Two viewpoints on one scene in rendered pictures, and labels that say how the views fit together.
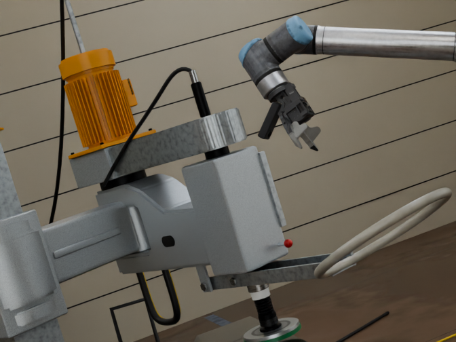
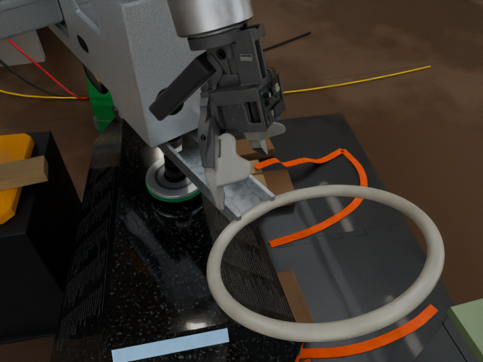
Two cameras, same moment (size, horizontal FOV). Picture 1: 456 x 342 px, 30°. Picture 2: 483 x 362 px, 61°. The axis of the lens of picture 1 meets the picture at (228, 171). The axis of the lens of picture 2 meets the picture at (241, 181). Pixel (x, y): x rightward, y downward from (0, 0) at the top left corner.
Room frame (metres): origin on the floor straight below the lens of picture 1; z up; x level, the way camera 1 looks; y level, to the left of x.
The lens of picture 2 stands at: (2.08, -0.25, 1.91)
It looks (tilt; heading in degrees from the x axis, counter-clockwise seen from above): 46 degrees down; 2
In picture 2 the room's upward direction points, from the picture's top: straight up
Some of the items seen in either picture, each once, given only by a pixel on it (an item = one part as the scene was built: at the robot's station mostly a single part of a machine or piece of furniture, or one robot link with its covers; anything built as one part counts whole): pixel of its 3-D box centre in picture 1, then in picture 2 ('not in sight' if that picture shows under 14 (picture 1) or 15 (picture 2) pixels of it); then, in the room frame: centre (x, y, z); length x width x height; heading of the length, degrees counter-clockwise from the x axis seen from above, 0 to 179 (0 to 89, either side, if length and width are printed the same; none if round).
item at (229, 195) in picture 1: (222, 216); (144, 52); (3.17, 0.07, 1.32); 0.36 x 0.22 x 0.45; 39
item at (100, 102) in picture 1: (101, 100); not in sight; (3.62, 0.43, 1.90); 0.31 x 0.28 x 0.40; 129
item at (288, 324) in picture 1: (271, 329); (175, 175); (3.10, 0.02, 0.88); 0.21 x 0.21 x 0.01
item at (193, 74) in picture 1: (199, 93); not in sight; (3.10, 0.02, 1.78); 0.04 x 0.04 x 0.17
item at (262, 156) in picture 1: (266, 190); not in sight; (3.12, -0.11, 1.38); 0.08 x 0.03 x 0.28; 39
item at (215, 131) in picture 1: (159, 153); not in sight; (3.38, 0.24, 1.62); 0.96 x 0.25 x 0.17; 39
